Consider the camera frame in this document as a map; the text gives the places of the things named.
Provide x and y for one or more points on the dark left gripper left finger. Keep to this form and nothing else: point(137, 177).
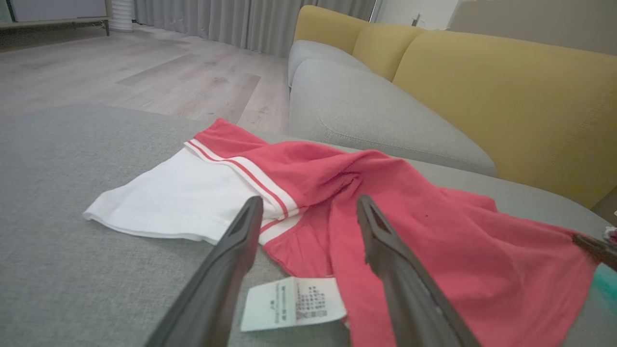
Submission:
point(212, 289)

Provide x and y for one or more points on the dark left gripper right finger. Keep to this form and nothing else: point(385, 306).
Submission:
point(409, 294)

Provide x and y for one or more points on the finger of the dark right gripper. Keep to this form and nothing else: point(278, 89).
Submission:
point(600, 250)

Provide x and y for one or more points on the red shirt with white stripes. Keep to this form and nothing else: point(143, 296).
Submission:
point(458, 250)

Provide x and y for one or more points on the large yellow sofa back cushion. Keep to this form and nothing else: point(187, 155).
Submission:
point(520, 106)

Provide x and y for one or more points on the grey sofa seat cushion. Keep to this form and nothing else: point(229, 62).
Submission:
point(318, 53)
point(366, 111)

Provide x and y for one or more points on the small yellow sofa back cushion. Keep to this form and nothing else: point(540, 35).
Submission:
point(383, 50)
point(325, 29)

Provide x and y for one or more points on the grey pleated curtain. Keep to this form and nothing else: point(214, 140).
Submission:
point(231, 21)

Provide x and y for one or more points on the white ribbed cylinder appliance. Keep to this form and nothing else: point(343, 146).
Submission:
point(122, 14)

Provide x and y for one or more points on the white cabinet with legs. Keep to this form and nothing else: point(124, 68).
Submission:
point(58, 12)

